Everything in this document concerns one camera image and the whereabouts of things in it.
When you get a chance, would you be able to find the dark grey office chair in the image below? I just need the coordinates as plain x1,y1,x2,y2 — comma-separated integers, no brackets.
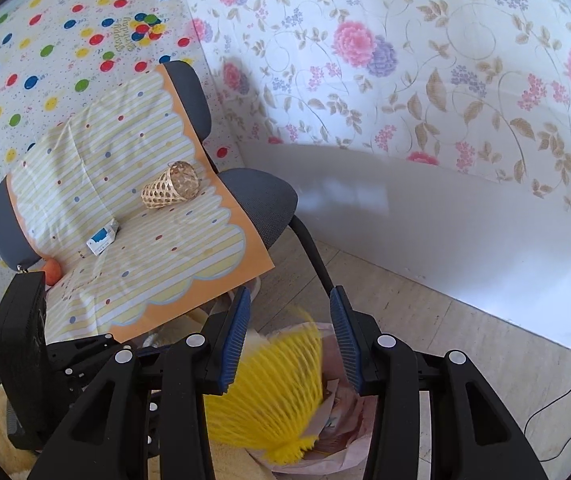
0,61,334,292

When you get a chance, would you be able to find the blue white milk carton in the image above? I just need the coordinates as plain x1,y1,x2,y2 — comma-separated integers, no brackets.
86,219,119,256

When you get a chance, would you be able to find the yellow foam fruit net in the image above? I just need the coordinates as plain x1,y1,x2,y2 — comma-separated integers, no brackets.
204,309,325,466

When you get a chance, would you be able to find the floral pattern wall cloth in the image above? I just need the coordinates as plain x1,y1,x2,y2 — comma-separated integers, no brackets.
186,0,571,212

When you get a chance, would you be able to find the beige fluffy towel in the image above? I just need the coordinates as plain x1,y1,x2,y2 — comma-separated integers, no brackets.
0,385,36,480

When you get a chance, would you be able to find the striped dotted chair cover cloth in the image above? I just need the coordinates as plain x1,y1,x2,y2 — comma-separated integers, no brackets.
6,67,273,342

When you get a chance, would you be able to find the red apple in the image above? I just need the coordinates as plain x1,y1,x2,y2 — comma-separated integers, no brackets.
41,259,63,286

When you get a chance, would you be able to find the black floor cable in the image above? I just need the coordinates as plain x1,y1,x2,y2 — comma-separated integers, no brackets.
522,356,571,463

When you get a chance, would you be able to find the woven bamboo basket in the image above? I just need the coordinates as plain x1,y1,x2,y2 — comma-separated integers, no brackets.
140,160,200,209

